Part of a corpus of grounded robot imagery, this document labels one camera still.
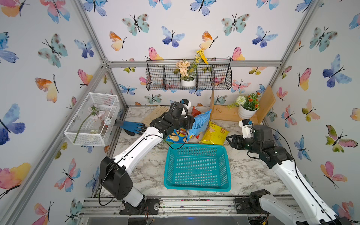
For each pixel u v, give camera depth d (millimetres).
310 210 395
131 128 1131
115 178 411
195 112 1040
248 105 958
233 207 752
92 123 730
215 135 954
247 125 656
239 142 647
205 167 882
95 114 743
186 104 683
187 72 845
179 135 931
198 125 799
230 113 1050
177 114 601
